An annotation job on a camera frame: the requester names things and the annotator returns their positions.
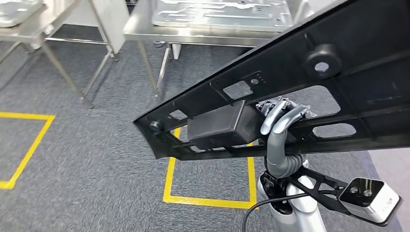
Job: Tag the black plastic plate bracket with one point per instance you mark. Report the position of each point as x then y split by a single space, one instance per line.
352 38

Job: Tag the stainless steel workbench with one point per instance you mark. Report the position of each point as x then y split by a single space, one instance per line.
144 28

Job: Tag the embossed metal plate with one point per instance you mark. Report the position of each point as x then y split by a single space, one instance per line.
224 16
16 12

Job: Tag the white cabinet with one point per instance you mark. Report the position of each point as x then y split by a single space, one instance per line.
109 22

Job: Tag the stainless steel table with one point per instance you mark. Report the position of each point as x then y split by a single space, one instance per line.
19 32

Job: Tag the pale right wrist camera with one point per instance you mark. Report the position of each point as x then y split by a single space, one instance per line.
374 201

